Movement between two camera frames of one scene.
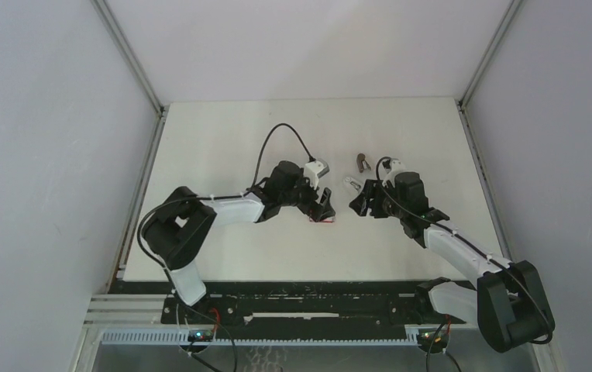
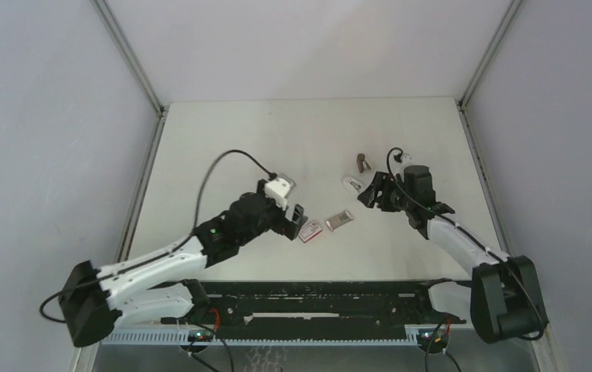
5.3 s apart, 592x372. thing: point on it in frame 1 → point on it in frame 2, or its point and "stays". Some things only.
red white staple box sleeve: [328, 220] → [310, 232]
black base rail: [370, 306] stays
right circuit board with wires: [441, 342] stays
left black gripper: [315, 211] → [288, 227]
